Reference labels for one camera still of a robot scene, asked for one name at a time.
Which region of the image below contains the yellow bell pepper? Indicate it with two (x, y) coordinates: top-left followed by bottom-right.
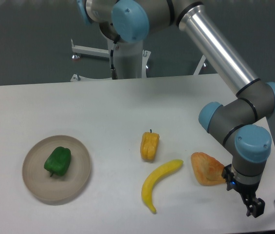
(140, 129), (160, 161)

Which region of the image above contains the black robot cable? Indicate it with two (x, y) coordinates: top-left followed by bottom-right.
(110, 34), (121, 80)

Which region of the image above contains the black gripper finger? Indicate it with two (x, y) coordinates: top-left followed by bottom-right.
(240, 193), (265, 218)

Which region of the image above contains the green bell pepper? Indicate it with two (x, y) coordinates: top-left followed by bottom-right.
(44, 146), (72, 177)

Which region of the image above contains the white robot stand frame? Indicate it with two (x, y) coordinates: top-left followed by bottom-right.
(69, 39), (208, 82)

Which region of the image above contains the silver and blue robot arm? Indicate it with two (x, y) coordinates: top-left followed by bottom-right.
(76, 0), (275, 217)

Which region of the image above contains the golden pastry bread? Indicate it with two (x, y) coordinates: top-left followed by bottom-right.
(191, 152), (225, 186)

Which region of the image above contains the yellow banana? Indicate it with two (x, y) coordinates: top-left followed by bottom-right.
(141, 159), (183, 214)

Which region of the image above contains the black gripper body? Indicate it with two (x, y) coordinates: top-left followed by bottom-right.
(221, 164), (260, 197)

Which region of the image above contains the beige round plate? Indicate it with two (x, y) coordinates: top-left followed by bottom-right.
(22, 135), (92, 205)

